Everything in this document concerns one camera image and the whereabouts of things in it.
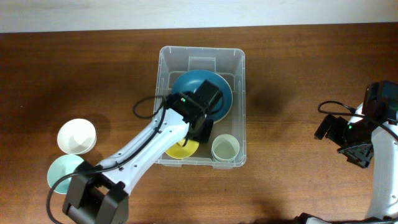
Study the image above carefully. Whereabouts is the yellow small bowl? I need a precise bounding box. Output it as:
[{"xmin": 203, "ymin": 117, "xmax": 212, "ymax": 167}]
[{"xmin": 165, "ymin": 139, "xmax": 199, "ymax": 159}]

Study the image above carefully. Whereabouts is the cream cup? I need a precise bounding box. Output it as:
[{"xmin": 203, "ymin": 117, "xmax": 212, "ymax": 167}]
[{"xmin": 211, "ymin": 134, "xmax": 240, "ymax": 162}]

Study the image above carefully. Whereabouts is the blue plate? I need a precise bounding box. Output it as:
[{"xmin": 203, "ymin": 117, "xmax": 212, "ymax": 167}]
[{"xmin": 171, "ymin": 70, "xmax": 224, "ymax": 119}]

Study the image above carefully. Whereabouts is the cream plate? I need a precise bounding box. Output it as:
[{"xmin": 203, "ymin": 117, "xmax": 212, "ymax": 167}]
[{"xmin": 212, "ymin": 73, "xmax": 234, "ymax": 123}]

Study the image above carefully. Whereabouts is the clear plastic storage bin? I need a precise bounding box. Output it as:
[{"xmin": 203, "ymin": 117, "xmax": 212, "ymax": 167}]
[{"xmin": 155, "ymin": 46, "xmax": 247, "ymax": 169}]

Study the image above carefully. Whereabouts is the white small bowl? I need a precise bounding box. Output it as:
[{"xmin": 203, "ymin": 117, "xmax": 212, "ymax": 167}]
[{"xmin": 57, "ymin": 118, "xmax": 97, "ymax": 155}]

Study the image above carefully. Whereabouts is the mint green small bowl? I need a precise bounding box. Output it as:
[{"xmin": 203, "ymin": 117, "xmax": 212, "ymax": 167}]
[{"xmin": 47, "ymin": 154, "xmax": 84, "ymax": 194}]

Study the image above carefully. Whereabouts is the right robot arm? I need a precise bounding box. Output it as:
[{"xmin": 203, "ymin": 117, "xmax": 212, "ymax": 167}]
[{"xmin": 314, "ymin": 80, "xmax": 397, "ymax": 223}]

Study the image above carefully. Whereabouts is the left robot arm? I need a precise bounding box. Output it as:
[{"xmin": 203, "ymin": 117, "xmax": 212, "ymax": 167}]
[{"xmin": 62, "ymin": 80, "xmax": 223, "ymax": 224}]

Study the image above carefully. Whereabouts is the right black cable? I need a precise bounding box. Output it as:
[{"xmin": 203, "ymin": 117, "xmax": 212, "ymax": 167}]
[{"xmin": 317, "ymin": 100, "xmax": 398, "ymax": 141}]

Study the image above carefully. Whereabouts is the black cable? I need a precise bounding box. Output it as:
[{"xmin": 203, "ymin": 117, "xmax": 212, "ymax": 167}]
[
  {"xmin": 317, "ymin": 100, "xmax": 398, "ymax": 141},
  {"xmin": 45, "ymin": 90, "xmax": 223, "ymax": 224}
]

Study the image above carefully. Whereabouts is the left black cable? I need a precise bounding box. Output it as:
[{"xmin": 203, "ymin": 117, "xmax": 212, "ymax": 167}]
[{"xmin": 45, "ymin": 90, "xmax": 223, "ymax": 224}]

